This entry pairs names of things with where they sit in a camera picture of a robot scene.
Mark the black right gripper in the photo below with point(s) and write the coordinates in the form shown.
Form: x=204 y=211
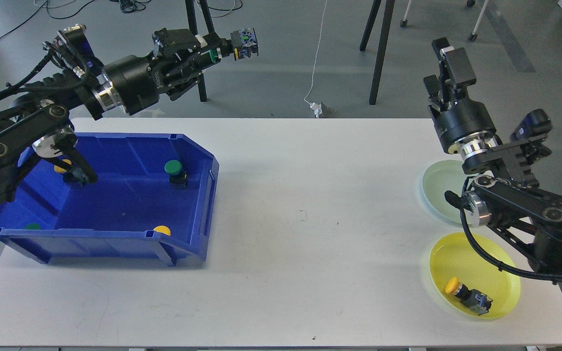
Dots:
x=463 y=124

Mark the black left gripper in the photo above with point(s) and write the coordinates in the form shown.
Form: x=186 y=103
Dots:
x=135 y=83

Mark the green push button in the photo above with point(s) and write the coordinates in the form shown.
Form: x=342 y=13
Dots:
x=178 y=177
x=245 y=44

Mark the yellow push button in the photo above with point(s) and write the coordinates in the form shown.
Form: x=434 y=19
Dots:
x=163 y=229
x=474 y=300
x=74 y=176

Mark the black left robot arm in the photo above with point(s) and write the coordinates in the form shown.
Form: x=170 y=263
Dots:
x=35 y=122

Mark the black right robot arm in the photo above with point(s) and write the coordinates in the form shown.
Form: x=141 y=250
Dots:
x=500 y=191

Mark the light green plate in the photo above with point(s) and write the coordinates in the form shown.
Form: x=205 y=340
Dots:
x=442 y=176

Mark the yellow push button front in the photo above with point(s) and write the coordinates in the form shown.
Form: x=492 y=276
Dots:
x=163 y=229

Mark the yellow plate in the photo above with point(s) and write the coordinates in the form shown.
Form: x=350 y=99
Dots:
x=453 y=256

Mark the yellow push button back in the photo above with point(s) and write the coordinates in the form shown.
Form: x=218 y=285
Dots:
x=74 y=176

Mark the green push button corner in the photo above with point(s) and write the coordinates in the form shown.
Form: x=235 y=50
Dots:
x=33 y=226

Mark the black stand legs left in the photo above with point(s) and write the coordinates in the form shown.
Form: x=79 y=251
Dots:
x=200 y=22

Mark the black stand legs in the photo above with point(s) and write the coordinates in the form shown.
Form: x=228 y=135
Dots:
x=382 y=45
x=200 y=22

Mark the white chair leg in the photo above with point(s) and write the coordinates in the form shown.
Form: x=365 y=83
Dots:
x=404 y=20

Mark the black stand legs right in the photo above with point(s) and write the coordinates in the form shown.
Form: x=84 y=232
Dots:
x=382 y=45

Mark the blue plastic bin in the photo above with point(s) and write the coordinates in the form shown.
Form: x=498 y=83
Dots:
x=115 y=216

